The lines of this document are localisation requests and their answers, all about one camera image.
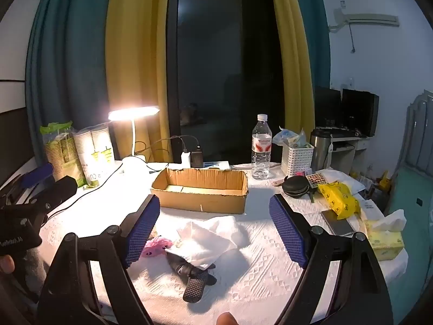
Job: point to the grey phone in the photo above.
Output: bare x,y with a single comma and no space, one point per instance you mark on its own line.
336,223

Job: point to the yellow curtain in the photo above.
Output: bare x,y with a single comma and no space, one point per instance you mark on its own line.
135,47
294,57

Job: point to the pink plush toy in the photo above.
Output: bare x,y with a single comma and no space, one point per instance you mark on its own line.
155,245

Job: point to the person's right hand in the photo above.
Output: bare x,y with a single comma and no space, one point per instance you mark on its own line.
227,320

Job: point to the black round pouch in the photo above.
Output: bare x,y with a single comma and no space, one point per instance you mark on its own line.
297,187

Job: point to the green paper cup package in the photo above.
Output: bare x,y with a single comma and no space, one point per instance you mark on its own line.
61,152

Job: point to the white air conditioner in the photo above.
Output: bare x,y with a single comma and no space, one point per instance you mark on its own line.
368,18

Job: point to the white textured tablecloth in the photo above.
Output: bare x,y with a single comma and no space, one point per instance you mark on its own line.
264,277

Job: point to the blue book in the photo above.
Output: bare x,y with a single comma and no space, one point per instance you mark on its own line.
216,165

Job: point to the yellow tissue box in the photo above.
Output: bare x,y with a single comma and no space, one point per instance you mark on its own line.
384,240

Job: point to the white desk lamp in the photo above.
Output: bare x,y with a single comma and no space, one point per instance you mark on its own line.
133,113

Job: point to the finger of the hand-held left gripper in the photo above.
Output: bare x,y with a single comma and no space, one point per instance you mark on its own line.
61,188
37,175

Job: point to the white computer desk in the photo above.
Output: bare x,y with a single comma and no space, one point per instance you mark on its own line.
348,152

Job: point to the dark glass door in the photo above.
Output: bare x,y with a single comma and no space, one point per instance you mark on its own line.
223,57

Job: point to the white charger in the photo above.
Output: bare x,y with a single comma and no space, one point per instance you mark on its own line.
186,159

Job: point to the sticker sheet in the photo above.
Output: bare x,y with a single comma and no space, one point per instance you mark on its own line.
314,178

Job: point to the white plastic basket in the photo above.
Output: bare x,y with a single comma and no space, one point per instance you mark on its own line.
297,160

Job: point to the teal curtain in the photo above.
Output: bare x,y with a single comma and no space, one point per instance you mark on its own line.
319,23
67,57

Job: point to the black monitor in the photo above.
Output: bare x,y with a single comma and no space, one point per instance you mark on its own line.
358,111
327,106

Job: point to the yellow tissue packet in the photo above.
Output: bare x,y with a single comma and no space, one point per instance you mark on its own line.
338,199

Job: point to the clear water bottle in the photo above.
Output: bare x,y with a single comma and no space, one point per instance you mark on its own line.
261,149

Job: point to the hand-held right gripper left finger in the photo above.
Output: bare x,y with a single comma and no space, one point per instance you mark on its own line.
142,232

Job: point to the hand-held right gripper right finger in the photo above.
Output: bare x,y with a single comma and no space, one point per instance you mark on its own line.
287,232

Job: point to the grey dotted glove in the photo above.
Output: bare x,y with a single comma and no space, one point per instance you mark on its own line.
194,287

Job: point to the plastic packets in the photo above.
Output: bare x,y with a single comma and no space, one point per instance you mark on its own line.
291,138

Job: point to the cardboard box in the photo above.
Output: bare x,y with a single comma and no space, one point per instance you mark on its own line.
203,200

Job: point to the white paper cup package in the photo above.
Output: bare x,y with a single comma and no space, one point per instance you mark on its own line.
96,152

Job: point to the person's left hand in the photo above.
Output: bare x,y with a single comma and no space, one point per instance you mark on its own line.
6,264

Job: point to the white plastic bag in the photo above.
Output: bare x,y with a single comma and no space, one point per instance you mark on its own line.
351,182

